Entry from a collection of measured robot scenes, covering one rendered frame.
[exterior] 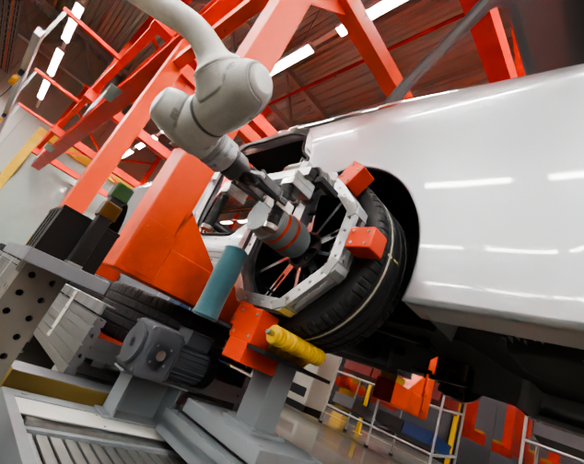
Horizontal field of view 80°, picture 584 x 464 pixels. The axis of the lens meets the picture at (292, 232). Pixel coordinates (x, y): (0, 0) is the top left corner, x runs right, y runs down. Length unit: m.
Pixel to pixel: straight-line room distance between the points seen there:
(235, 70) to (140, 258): 0.91
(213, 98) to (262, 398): 0.92
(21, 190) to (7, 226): 1.22
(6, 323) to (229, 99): 0.74
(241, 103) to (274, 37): 1.35
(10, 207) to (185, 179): 12.54
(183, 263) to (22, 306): 0.64
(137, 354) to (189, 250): 0.47
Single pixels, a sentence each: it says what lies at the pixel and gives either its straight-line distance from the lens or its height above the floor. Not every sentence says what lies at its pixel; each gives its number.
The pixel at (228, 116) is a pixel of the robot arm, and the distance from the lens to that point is 0.73.
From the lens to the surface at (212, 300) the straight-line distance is 1.19.
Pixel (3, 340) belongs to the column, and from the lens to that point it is 1.09.
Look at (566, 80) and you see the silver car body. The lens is 1.46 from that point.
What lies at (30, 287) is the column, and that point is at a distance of 1.07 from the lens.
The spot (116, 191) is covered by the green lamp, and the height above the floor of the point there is 0.64.
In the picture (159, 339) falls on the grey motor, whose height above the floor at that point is 0.36.
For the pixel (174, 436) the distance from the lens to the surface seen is 1.33.
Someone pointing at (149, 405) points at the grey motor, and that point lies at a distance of 1.55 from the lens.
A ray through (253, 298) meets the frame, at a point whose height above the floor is 0.60.
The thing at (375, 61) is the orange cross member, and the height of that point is 2.60.
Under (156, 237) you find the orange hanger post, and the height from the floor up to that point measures 0.69.
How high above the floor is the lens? 0.43
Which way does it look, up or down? 21 degrees up
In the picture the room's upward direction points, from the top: 24 degrees clockwise
